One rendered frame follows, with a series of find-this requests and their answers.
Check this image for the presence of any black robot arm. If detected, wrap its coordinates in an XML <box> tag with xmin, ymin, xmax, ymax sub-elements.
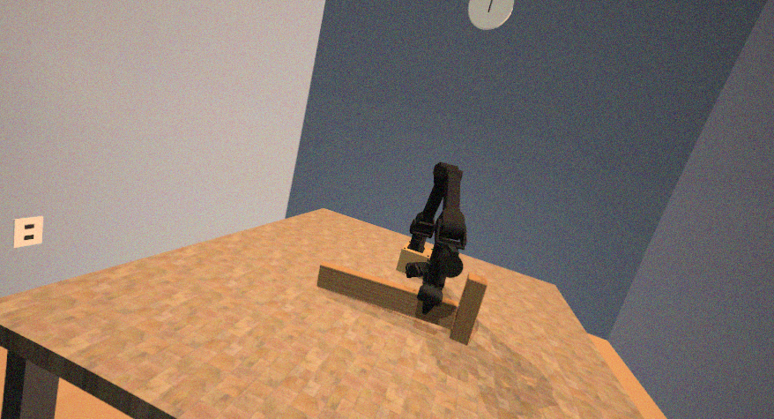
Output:
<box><xmin>406</xmin><ymin>162</ymin><xmax>466</xmax><ymax>280</ymax></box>

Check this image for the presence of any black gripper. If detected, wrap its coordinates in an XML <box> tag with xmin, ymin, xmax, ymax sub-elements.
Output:
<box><xmin>417</xmin><ymin>258</ymin><xmax>446</xmax><ymax>315</ymax></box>

